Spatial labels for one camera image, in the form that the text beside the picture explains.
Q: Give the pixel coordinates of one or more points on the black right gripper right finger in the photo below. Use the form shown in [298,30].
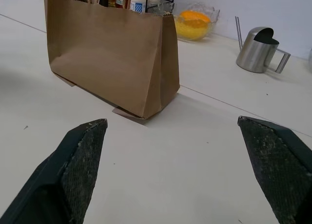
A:
[278,165]

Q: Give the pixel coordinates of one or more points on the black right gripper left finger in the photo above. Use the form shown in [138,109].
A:
[51,180]

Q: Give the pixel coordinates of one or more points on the brown paper bag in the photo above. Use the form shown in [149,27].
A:
[109,63]

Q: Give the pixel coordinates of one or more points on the stainless steel pitcher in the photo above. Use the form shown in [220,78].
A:
[256,53]

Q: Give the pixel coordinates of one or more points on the thin metal rod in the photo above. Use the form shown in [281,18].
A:
[239,31]
[236,31]

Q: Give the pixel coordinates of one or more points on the large clear glass bowl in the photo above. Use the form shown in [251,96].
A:
[212,16]

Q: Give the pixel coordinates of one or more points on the orange fruit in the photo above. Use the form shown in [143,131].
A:
[195,16]

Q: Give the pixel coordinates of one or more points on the small clear glass bowl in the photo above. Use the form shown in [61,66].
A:
[163,8]

